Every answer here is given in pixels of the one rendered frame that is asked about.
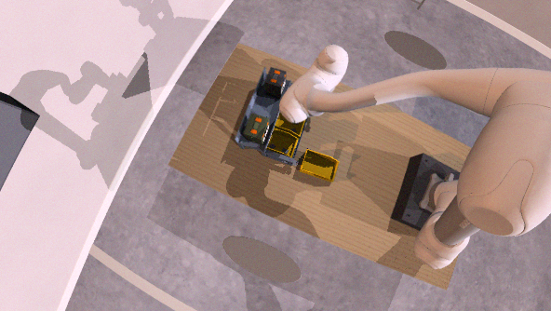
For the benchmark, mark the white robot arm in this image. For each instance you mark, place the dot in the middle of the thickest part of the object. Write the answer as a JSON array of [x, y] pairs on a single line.
[[504, 187]]

